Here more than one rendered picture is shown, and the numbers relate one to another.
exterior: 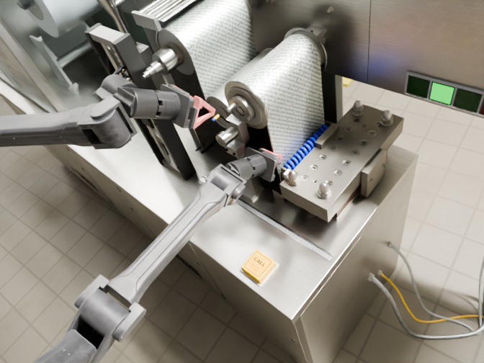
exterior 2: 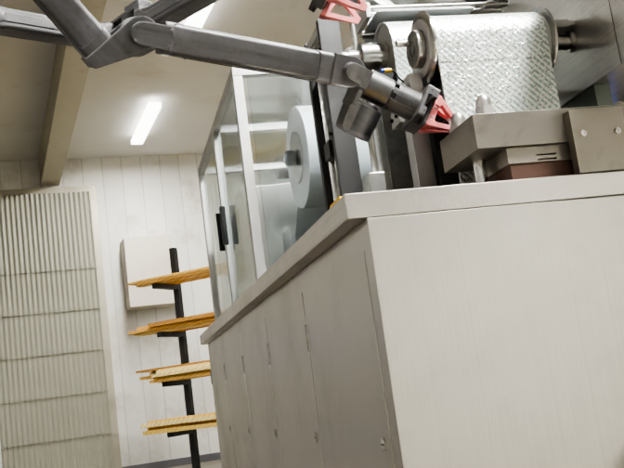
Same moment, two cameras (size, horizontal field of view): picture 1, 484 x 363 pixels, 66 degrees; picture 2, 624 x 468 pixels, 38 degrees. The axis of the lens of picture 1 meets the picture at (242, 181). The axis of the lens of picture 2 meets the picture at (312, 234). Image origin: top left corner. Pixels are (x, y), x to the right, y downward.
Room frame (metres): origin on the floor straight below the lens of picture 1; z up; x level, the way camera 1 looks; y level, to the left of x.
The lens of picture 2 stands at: (-0.94, -0.41, 0.61)
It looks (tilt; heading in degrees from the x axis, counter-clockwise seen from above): 10 degrees up; 20
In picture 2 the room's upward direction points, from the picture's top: 8 degrees counter-clockwise
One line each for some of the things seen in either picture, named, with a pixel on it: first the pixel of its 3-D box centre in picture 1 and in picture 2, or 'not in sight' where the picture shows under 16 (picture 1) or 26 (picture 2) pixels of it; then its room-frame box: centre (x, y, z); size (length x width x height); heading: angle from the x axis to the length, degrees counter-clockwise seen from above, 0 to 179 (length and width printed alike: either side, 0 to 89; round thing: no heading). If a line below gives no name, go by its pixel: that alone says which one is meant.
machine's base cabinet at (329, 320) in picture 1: (161, 162); (377, 448); (1.59, 0.39, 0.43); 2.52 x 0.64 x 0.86; 33
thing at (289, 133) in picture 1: (298, 126); (503, 105); (0.79, -0.21, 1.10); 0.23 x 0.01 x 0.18; 123
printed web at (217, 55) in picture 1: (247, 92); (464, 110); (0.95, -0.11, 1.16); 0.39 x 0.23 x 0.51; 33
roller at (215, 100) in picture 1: (249, 88); not in sight; (0.94, -0.11, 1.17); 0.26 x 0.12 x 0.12; 123
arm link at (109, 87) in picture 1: (116, 106); not in sight; (0.66, 0.19, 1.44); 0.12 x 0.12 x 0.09; 31
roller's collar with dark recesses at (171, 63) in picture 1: (168, 58); (371, 57); (0.97, 0.08, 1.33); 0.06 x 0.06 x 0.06; 33
